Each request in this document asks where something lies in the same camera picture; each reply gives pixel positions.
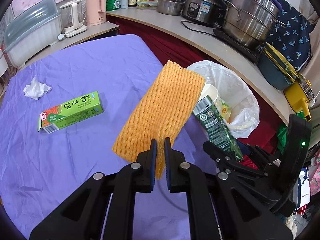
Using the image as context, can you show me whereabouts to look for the red curtain under counter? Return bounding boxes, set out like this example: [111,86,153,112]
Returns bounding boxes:
[107,15,284,154]

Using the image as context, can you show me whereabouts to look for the white tissue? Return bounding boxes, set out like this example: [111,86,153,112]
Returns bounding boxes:
[23,77,52,100]

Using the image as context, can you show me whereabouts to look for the yellow green snack bag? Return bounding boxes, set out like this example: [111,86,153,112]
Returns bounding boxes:
[215,97,232,123]

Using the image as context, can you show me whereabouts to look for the black power cable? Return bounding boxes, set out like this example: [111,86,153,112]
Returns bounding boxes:
[180,19,216,36]

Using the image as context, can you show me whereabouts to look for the navy floral cloth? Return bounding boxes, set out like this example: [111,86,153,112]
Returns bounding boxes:
[164,0,315,72]

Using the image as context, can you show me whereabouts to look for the large steel steamer pot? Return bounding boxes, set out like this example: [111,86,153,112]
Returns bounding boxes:
[222,0,286,50]

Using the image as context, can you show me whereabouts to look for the dish box with grey lid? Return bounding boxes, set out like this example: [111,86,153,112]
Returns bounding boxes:
[4,0,62,69]

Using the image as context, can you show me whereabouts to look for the small steel pot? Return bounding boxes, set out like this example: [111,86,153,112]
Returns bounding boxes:
[157,0,184,16]

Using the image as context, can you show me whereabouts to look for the white glass electric kettle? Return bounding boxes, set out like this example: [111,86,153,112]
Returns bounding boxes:
[58,0,87,41]

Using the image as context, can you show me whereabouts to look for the white trash bag bin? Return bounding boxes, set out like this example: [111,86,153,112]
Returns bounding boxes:
[187,60,260,139]

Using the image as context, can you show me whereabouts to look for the pink electric kettle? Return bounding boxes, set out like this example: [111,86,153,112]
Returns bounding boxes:
[86,0,106,26]

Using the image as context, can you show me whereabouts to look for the black induction cooker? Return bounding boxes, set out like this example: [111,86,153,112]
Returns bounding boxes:
[213,27,261,64]

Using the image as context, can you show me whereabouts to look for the teal yellow colander bowls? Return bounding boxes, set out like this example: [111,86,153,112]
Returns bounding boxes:
[258,42,298,90]

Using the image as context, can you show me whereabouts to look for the yellow enamel pot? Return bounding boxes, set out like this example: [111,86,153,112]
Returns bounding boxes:
[284,72,316,121]

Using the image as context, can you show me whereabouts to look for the purple tablecloth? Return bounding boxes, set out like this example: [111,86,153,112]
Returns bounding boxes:
[0,34,218,240]

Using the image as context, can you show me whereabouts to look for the green wasabi box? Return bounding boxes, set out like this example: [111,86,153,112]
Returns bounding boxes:
[37,91,104,134]

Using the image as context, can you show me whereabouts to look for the steel rice cooker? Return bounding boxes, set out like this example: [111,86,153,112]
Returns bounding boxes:
[182,0,226,26]

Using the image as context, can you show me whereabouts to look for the green white milk carton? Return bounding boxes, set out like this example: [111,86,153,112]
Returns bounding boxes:
[193,95,244,161]

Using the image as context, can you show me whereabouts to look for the orange foam net sleeve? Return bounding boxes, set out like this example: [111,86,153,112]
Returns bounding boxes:
[112,61,205,179]

